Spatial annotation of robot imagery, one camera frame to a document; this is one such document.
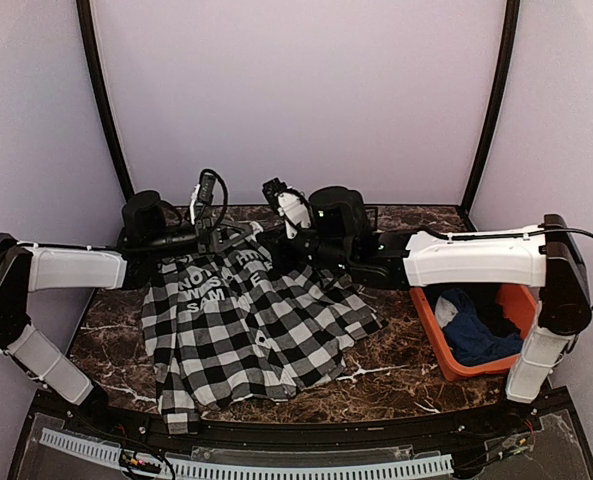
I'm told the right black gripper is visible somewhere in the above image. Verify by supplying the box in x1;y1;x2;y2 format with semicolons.
254;220;353;275

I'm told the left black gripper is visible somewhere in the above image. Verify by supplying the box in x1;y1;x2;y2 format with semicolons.
147;216;254;259

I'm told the black white plaid shirt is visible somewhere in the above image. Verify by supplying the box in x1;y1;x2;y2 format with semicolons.
141;238;385;435

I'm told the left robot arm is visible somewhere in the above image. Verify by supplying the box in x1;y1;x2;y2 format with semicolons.
0;190;260;436

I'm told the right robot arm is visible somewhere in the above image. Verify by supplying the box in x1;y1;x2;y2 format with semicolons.
263;179;593;434

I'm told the black garment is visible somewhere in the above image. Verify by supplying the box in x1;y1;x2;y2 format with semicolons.
466;283;520;338

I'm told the blue garment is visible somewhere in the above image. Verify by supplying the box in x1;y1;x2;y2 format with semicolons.
434;288;523;367

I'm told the orange plastic basket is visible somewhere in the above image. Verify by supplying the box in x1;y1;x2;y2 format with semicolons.
411;284;537;381

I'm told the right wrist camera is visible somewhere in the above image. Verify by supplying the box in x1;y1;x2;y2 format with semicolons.
262;178;314;240

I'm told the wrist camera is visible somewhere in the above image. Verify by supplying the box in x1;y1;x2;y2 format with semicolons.
185;168;229;225
262;178;314;240

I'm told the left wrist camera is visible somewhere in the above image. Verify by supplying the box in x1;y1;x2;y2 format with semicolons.
185;168;229;225

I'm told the white slotted cable duct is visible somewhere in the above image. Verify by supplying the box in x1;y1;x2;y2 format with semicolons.
39;428;454;480

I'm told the left black frame post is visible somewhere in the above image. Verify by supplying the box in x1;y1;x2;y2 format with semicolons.
76;0;135;201

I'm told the black frame post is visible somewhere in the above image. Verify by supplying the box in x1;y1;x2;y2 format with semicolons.
76;0;135;201
458;0;521;220

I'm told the black front rail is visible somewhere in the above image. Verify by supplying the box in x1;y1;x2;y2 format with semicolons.
15;387;586;460

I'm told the right black frame post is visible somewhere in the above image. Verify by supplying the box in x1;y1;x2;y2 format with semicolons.
458;0;521;220

